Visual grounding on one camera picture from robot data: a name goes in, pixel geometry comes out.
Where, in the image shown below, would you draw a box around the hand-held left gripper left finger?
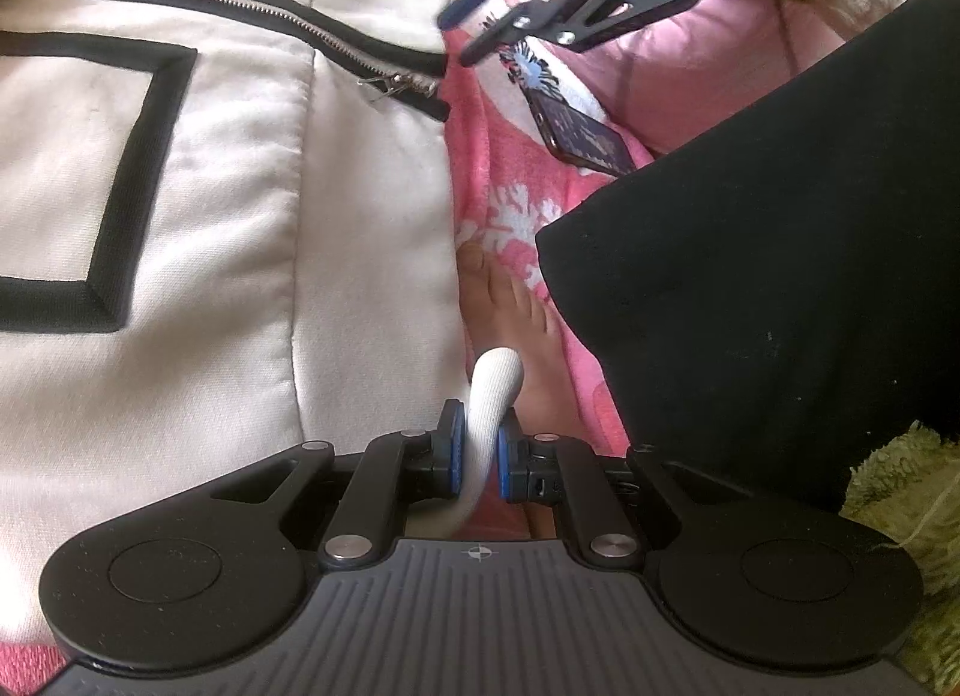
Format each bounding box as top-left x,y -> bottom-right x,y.
212,400 -> 467,567

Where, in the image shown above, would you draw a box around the person's left foot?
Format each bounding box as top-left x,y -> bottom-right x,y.
456,244 -> 562,541

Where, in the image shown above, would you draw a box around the beige hooded zip jacket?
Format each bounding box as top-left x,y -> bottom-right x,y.
0,0 -> 527,648

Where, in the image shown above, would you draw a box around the light pink cloth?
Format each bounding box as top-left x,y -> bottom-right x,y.
600,0 -> 852,153

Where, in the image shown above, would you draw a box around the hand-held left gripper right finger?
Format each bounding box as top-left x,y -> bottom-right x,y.
497,409 -> 752,569

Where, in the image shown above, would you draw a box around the person's black trousers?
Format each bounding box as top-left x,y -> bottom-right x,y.
535,0 -> 960,521

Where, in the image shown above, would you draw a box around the pink floral blanket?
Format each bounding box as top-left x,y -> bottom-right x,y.
0,0 -> 657,696

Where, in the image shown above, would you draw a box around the black smartphone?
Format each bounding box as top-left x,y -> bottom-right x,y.
523,87 -> 637,178

